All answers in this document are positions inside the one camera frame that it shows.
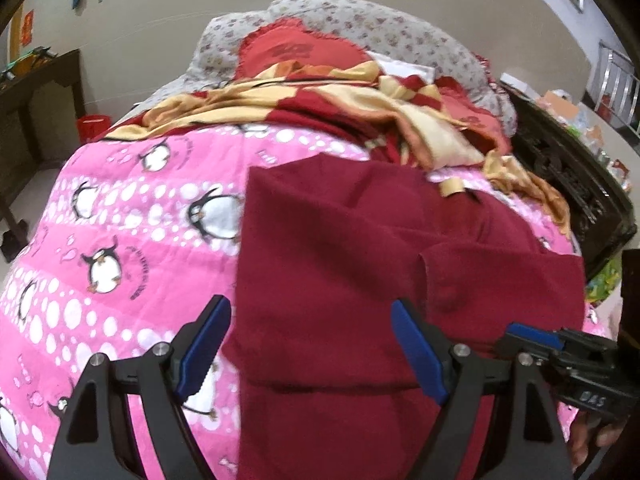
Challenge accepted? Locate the dark red garment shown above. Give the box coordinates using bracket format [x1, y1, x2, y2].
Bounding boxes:
[222, 154, 586, 479]

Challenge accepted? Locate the person's right hand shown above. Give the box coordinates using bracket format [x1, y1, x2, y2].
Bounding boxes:
[567, 411, 627, 470]

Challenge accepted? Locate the dark carved wooden headboard cabinet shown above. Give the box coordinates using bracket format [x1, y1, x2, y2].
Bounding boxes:
[502, 86, 638, 280]

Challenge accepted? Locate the pink penguin bedspread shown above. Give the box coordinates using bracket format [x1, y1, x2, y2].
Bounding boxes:
[1, 125, 579, 479]

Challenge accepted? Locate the dark wooden side table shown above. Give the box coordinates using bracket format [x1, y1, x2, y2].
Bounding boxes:
[1, 49, 86, 262]

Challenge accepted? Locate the red heart pillow with character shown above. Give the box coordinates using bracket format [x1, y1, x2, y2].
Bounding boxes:
[435, 76, 511, 155]

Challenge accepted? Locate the red and yellow blanket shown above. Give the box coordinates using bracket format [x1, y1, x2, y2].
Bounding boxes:
[106, 61, 570, 235]

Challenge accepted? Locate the red plastic bucket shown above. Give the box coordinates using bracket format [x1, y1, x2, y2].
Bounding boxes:
[76, 114, 112, 144]

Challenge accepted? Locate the white pillow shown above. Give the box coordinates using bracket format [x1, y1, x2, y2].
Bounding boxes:
[367, 51, 435, 84]

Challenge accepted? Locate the floral grey bolster pillow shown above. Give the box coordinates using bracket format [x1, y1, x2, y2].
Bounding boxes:
[184, 0, 519, 137]

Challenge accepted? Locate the red heart pillow left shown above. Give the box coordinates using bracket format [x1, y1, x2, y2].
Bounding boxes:
[234, 18, 371, 80]

